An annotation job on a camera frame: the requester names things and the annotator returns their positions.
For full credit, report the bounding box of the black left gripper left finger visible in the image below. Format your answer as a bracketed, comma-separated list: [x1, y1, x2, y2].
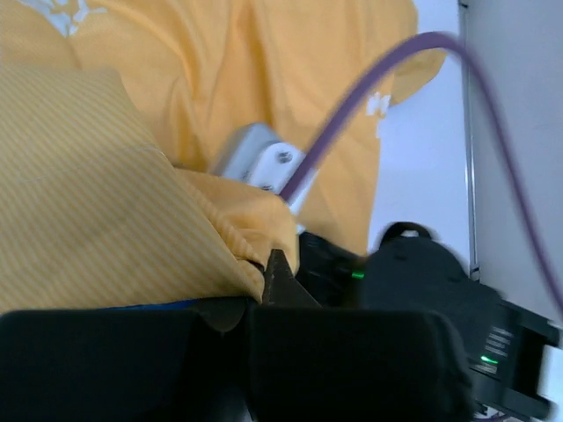
[1, 298, 250, 421]

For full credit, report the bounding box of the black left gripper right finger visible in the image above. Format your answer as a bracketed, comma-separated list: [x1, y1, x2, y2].
[246, 251, 475, 421]

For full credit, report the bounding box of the orange and blue pillowcase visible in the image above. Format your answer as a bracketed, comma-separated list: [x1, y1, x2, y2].
[1, 1, 445, 312]

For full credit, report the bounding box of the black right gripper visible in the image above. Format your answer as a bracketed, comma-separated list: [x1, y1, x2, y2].
[298, 222, 560, 418]

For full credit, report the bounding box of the aluminium side rail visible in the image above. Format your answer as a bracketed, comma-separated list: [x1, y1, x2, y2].
[457, 0, 483, 282]

